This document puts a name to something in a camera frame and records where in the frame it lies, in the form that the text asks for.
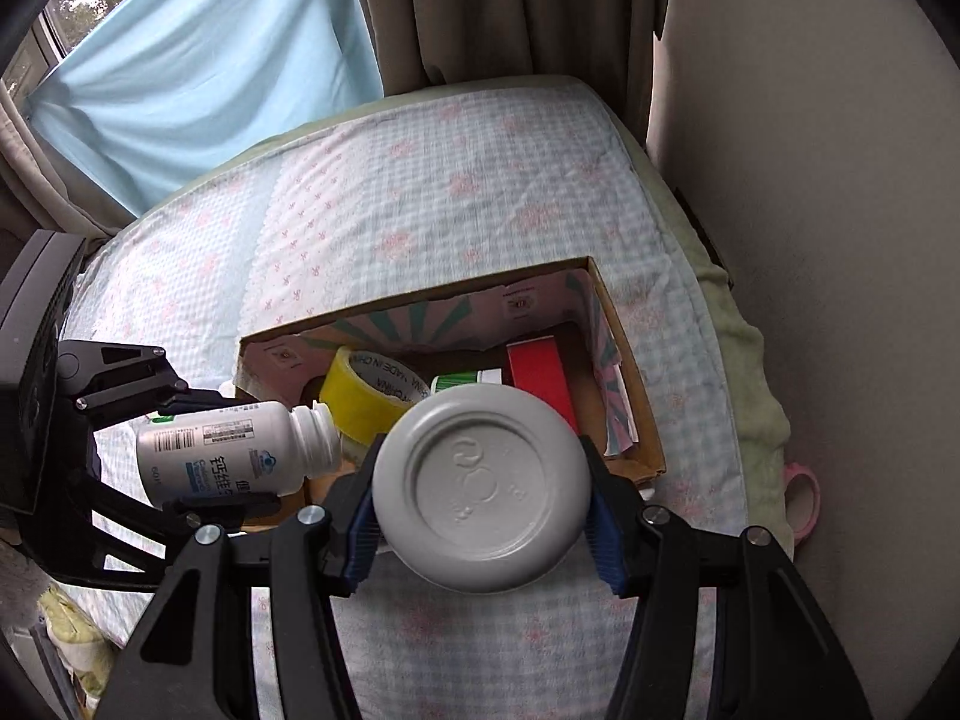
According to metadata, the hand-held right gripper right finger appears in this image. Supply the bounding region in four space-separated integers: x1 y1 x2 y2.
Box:
579 435 875 720

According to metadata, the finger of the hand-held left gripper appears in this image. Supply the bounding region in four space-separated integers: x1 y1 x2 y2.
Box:
90 457 280 586
56 340 235 430

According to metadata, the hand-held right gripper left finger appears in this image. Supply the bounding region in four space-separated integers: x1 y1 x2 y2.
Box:
97 454 385 720

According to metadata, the white pill bottle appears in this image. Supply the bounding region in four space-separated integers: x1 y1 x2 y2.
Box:
135 400 344 509

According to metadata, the printed cardboard box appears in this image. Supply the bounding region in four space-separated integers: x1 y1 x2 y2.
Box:
235 256 666 527

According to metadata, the small white round jar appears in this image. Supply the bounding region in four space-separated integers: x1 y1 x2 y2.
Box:
372 382 592 593

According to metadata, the yellow tape roll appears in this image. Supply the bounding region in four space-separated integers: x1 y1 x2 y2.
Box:
319 346 434 460

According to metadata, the red and white box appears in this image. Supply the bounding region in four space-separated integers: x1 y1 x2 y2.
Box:
505 337 580 432

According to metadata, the green banded white jar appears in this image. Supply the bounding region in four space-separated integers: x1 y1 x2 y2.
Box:
430 368 503 393

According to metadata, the pale yellow cloth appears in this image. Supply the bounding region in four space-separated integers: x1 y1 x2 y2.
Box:
36 583 115 702

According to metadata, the brown curtain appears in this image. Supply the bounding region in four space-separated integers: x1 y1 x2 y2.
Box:
343 0 680 147
0 79 140 256

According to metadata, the pink tape roll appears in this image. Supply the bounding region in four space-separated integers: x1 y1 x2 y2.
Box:
782 463 823 542

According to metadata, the green mattress pad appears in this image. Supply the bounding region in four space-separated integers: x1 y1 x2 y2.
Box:
142 73 794 567

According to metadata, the light blue hanging cloth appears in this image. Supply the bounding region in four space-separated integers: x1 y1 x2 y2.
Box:
26 0 385 217

